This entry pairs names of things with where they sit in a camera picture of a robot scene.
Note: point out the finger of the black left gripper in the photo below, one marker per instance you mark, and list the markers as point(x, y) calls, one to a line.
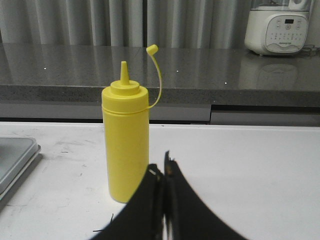
point(143, 216)

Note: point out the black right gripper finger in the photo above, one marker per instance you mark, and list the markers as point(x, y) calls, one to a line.
point(187, 217)

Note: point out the yellow squeeze bottle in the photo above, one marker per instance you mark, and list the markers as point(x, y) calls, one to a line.
point(126, 114)

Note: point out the silver digital kitchen scale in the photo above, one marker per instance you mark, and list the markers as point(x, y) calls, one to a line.
point(16, 154)

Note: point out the grey stone counter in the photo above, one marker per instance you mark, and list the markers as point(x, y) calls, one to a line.
point(48, 82)

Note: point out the white blender appliance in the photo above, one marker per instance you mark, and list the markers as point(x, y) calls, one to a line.
point(277, 27)

